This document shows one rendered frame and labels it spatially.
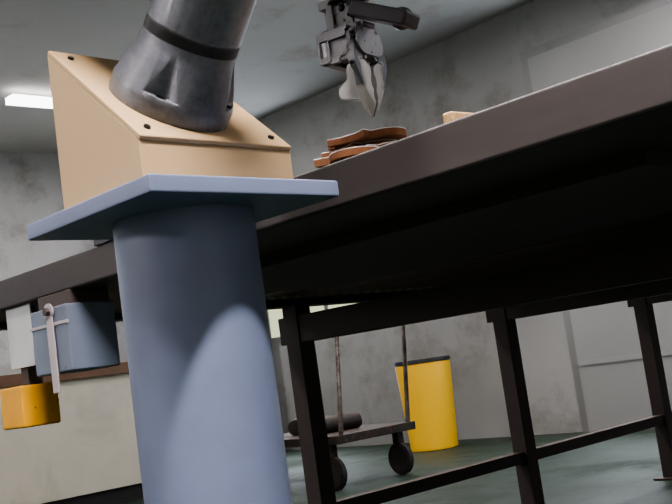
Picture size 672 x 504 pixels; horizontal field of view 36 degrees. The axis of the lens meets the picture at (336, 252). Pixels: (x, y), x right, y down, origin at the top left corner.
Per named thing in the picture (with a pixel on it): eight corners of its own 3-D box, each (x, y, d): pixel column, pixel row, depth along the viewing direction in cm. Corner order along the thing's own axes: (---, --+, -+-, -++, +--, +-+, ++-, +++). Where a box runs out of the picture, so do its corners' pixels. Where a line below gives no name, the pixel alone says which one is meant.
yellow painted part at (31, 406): (24, 427, 193) (11, 304, 196) (2, 430, 200) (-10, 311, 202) (62, 422, 199) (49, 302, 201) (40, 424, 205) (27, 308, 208)
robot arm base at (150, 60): (144, 125, 115) (171, 43, 111) (87, 70, 124) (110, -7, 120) (250, 137, 125) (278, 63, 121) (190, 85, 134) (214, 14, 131)
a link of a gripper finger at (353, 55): (366, 88, 166) (358, 38, 167) (375, 85, 165) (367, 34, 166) (349, 84, 163) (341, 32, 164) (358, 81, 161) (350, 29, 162)
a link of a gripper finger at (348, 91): (349, 124, 168) (341, 70, 169) (378, 114, 165) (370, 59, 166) (338, 121, 166) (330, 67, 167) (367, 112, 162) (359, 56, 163)
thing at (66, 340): (69, 390, 178) (57, 288, 181) (31, 397, 188) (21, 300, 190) (124, 383, 186) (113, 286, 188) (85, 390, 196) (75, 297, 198)
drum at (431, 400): (475, 442, 731) (461, 353, 738) (437, 451, 702) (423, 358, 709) (433, 445, 760) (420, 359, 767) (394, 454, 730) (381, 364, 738)
